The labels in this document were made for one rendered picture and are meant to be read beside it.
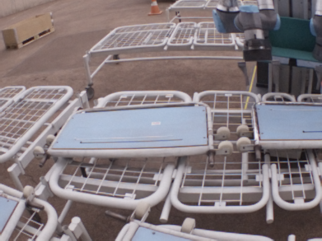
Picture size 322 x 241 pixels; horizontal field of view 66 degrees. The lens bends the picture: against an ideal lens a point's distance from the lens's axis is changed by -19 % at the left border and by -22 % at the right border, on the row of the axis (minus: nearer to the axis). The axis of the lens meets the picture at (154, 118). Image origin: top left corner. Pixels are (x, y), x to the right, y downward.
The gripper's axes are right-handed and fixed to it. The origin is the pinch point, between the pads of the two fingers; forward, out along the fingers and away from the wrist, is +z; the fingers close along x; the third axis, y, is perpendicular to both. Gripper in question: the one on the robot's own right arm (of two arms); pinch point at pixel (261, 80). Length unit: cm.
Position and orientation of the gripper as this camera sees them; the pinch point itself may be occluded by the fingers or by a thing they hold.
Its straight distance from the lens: 127.5
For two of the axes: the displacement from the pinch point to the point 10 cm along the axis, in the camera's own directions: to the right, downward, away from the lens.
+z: 1.2, 9.9, 1.2
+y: 3.2, -1.5, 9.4
